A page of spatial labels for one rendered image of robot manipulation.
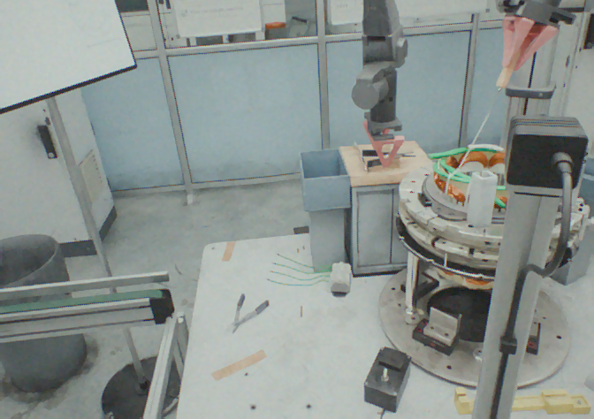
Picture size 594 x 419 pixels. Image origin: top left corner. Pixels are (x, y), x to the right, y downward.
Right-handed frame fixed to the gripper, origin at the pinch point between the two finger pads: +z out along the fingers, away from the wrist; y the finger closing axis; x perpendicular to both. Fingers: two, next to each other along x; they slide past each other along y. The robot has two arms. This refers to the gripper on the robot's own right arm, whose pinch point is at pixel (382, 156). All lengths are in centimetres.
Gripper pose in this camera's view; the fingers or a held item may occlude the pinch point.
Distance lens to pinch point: 107.1
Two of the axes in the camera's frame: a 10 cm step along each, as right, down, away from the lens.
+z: 0.8, 8.7, 4.9
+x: 9.9, -1.0, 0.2
